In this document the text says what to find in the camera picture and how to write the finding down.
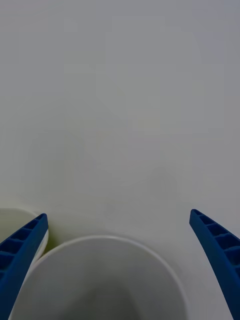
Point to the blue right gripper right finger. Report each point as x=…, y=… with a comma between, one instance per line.
x=225, y=257

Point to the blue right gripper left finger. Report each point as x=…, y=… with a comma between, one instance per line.
x=17, y=255

